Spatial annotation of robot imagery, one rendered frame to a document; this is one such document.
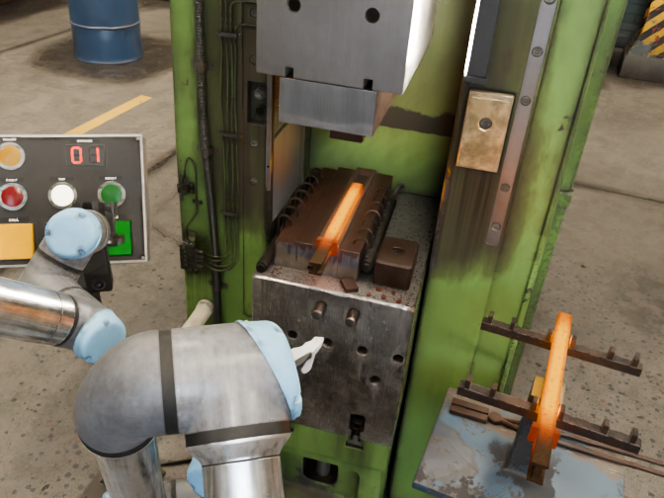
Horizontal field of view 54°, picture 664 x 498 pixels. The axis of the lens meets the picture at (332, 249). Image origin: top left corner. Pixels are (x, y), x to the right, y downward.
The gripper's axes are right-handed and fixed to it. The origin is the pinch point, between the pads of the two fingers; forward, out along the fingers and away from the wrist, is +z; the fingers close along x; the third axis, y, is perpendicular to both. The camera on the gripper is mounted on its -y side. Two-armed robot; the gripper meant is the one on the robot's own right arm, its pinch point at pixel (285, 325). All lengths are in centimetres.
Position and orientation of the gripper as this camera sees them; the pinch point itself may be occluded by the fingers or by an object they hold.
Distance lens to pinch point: 123.4
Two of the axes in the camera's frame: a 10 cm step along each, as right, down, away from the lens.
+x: 9.6, 1.9, -1.8
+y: -0.7, 8.4, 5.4
